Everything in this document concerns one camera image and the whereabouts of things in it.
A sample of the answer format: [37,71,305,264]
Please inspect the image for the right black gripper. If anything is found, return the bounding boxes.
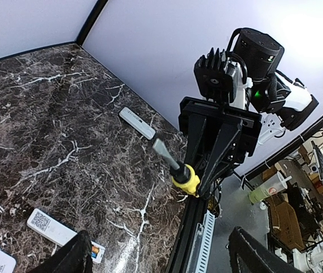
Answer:
[179,97,262,197]

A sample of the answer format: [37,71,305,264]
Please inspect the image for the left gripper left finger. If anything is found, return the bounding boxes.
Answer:
[28,230,93,273]

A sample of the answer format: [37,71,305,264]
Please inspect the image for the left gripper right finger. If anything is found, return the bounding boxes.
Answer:
[229,226,301,273]

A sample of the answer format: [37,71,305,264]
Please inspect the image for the slim white remote control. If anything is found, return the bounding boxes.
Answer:
[26,208,106,264]

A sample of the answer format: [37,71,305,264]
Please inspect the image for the yellow handled screwdriver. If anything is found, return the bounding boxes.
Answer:
[152,138,200,198]

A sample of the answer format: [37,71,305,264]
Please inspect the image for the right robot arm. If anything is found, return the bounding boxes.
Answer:
[171,28,318,197]

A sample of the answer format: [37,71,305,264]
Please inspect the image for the white remote at right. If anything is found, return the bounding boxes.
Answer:
[119,107,156,140]

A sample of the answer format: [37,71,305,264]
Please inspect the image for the white slotted cable duct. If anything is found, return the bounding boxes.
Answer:
[195,210,216,273]

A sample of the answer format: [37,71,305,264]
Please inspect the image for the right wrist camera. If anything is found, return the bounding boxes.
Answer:
[193,48,253,105]

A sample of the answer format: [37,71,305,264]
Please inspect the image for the black front rail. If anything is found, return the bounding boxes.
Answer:
[165,196,208,273]

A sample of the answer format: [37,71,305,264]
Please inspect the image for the right black frame post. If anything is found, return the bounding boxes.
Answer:
[75,0,108,47]

